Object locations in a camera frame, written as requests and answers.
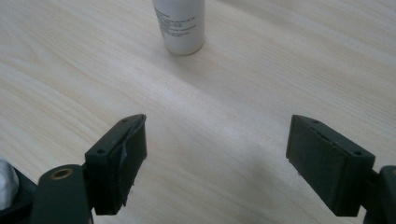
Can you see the white cloth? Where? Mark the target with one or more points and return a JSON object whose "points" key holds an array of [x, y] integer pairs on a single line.
{"points": [[7, 185]]}

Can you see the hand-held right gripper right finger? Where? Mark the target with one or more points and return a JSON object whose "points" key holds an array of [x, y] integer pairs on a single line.
{"points": [[327, 168]]}

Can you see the white plastic bottle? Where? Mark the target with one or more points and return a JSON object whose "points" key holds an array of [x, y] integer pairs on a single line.
{"points": [[181, 25]]}

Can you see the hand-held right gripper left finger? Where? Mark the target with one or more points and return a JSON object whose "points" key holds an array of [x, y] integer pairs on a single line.
{"points": [[115, 168]]}

